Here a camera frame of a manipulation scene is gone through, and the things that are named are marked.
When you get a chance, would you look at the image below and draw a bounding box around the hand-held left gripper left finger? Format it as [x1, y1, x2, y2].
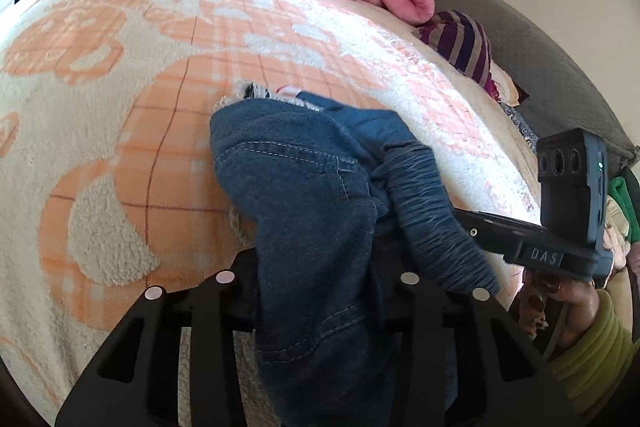
[55, 249, 260, 427]

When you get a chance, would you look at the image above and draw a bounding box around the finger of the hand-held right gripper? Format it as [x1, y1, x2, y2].
[451, 208, 547, 259]

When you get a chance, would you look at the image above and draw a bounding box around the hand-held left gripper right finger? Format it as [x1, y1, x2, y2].
[382, 257, 582, 427]

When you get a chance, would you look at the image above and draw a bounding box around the blue denim pants lace trim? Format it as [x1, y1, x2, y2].
[209, 81, 501, 427]

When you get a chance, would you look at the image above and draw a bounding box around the person's right forearm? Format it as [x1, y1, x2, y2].
[545, 289, 640, 415]

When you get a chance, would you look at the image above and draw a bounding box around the person's right hand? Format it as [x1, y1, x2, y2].
[519, 271, 602, 339]

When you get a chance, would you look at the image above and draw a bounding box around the green folded cloth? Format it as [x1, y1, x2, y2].
[607, 177, 640, 214]

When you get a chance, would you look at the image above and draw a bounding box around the stack of pale folded clothes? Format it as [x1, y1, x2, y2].
[602, 199, 640, 270]

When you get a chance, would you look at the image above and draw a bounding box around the grey quilted headboard cushion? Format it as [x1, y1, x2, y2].
[420, 0, 640, 168]

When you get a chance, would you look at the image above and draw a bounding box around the purple striped cloth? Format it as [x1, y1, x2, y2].
[417, 10, 497, 94]

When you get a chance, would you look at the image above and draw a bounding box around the cream orange fleece blanket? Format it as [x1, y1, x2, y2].
[0, 0, 546, 427]

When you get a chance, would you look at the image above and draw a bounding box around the grey cord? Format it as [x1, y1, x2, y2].
[542, 302, 572, 360]

